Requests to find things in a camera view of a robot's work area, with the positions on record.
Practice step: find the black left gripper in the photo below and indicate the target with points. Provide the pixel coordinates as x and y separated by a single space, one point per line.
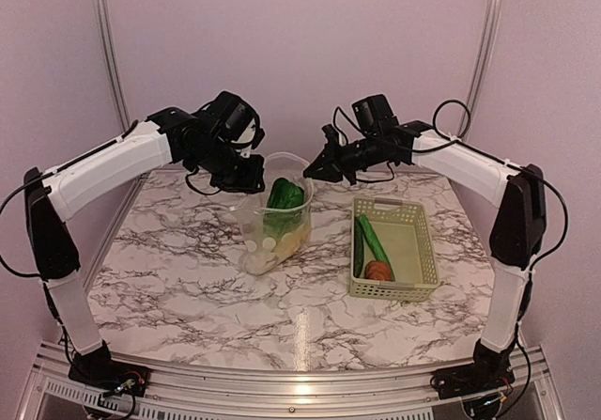
249 183

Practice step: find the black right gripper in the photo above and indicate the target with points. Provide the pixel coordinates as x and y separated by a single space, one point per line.
329 171

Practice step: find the green white bok choy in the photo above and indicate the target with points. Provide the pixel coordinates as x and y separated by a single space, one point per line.
283 213

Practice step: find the clear zip top bag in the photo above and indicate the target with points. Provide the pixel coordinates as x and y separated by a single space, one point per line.
279 164

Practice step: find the yellow lemon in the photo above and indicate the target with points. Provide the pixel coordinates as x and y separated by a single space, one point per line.
292 241

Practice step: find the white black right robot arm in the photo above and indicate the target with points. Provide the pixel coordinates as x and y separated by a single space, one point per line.
516 192

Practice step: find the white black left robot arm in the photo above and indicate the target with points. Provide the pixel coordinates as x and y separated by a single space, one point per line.
219 138

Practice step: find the dark green cucumber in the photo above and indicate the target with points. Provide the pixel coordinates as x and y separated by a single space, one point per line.
358 249

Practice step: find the pale green perforated basket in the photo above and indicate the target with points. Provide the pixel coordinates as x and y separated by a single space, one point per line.
403 230

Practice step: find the light green leafy vegetable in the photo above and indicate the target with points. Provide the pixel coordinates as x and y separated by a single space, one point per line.
373 242

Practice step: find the brown potato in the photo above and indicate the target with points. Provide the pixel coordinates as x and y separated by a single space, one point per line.
379 271

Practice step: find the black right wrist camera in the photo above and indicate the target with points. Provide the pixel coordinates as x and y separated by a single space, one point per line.
333 137

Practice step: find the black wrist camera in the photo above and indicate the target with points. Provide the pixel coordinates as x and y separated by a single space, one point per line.
333 137
253 136

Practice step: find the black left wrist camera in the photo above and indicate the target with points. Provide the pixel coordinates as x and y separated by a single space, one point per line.
253 136

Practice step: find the aluminium front frame rail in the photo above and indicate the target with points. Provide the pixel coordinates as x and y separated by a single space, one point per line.
179 391

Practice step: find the left aluminium corner post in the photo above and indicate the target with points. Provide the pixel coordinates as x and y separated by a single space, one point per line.
110 61

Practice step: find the aluminium corner post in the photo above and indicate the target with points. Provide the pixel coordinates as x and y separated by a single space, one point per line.
485 52
110 61

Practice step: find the right aluminium corner post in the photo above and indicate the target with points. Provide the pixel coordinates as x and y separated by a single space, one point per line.
485 52

